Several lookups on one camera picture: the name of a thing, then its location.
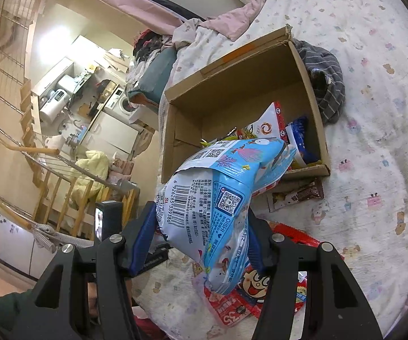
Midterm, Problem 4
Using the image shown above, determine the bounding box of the person's left hand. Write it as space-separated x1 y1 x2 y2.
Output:
87 282 98 318

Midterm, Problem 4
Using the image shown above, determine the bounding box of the white patterned bed quilt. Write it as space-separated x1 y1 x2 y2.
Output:
128 0 408 340

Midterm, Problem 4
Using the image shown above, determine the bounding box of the white washing machine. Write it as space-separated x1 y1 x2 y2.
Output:
103 86 136 124

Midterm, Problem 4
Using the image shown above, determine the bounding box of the red Wangzai milk candy bag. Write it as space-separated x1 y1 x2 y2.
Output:
236 222 320 318

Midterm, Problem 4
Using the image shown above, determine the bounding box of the white kitchen cabinet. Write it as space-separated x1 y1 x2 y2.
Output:
81 112 139 158

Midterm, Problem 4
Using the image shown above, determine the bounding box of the wooden stair railing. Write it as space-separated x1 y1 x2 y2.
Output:
0 77 141 241

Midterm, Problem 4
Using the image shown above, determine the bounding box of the dark striped garment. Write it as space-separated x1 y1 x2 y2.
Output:
293 39 346 125

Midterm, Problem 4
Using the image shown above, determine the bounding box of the yellow chip bag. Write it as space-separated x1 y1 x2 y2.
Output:
200 135 238 147

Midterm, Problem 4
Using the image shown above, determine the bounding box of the pink curtain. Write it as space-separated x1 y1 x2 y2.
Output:
98 0 203 35

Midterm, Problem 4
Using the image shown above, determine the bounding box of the dark blue snack bag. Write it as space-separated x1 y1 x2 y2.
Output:
285 116 319 167

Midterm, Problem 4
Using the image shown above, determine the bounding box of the white water heater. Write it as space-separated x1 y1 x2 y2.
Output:
39 88 69 124

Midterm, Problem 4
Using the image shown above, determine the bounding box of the pink blanket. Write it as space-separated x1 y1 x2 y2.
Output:
199 0 265 41

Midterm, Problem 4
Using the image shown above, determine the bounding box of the open cardboard box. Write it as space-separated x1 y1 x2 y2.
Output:
160 25 331 183

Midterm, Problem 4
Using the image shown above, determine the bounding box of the pile of clothes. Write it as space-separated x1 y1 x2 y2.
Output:
125 30 194 88

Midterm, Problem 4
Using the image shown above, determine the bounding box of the brown chocolate bar wrapper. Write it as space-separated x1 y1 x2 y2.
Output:
266 177 324 213

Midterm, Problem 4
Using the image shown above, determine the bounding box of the white storage box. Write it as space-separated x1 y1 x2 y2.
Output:
128 105 159 131

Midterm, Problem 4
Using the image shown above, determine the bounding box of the white yellow popcorn snack bag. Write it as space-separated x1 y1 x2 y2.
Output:
236 101 289 144

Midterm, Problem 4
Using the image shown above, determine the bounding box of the teal orange folded blanket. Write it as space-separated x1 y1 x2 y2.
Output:
126 47 177 113

